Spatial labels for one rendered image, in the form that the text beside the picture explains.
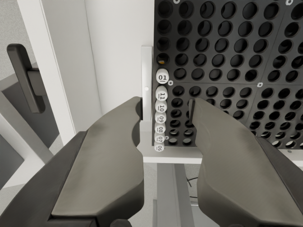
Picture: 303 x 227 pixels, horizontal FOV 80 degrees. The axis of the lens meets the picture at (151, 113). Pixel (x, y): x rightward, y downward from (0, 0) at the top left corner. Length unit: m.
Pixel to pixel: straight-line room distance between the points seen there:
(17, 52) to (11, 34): 1.15
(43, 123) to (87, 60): 0.42
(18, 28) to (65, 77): 1.14
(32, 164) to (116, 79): 0.37
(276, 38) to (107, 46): 0.18
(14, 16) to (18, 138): 0.90
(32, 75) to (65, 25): 0.06
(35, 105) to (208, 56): 0.19
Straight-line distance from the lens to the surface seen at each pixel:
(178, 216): 1.05
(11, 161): 0.54
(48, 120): 0.65
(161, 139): 0.22
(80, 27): 0.23
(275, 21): 0.21
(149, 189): 1.86
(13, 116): 0.52
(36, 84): 0.22
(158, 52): 0.18
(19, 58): 0.21
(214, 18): 0.19
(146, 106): 0.27
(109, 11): 0.25
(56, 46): 0.18
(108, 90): 0.28
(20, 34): 1.33
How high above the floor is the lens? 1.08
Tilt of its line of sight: 58 degrees down
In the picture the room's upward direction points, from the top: 178 degrees counter-clockwise
